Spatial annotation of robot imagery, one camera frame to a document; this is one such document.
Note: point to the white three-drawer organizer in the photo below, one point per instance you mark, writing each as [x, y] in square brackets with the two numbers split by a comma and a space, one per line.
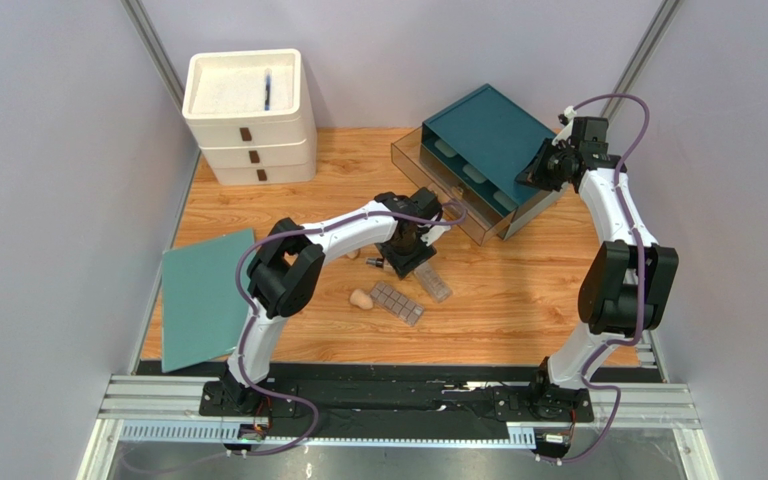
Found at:
[241, 142]

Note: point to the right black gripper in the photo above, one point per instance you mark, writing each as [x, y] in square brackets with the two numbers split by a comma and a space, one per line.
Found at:
[535, 172]

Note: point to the foundation bottle black cap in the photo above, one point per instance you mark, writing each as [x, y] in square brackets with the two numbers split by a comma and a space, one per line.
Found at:
[379, 263]

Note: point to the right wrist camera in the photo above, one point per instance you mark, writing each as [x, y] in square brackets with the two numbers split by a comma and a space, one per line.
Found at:
[566, 120]

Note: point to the eyeshadow palette clear case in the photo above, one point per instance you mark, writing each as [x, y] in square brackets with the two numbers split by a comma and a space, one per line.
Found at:
[396, 303]

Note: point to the teal board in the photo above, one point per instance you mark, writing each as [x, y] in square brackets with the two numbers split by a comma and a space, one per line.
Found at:
[202, 312]

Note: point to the clear drawer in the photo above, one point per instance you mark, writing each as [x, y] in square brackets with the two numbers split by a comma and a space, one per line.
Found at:
[430, 162]

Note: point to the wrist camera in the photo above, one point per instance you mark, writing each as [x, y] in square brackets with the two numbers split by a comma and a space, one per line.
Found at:
[566, 120]
[431, 232]

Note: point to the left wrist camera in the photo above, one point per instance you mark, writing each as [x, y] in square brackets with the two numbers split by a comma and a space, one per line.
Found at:
[431, 232]

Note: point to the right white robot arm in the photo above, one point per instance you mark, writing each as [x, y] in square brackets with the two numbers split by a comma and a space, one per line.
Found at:
[626, 288]

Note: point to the teal drawer cabinet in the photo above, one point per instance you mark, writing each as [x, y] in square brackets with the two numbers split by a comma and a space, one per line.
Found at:
[498, 137]

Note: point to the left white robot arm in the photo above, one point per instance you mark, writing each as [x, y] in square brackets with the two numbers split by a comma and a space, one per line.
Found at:
[278, 275]

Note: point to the blue pen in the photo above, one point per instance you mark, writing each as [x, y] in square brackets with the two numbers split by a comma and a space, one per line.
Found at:
[268, 89]

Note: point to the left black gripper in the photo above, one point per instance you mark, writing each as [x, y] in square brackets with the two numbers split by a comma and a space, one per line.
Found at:
[403, 269]

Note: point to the clear plastic bottle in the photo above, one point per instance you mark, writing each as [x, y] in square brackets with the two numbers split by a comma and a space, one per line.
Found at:
[432, 282]

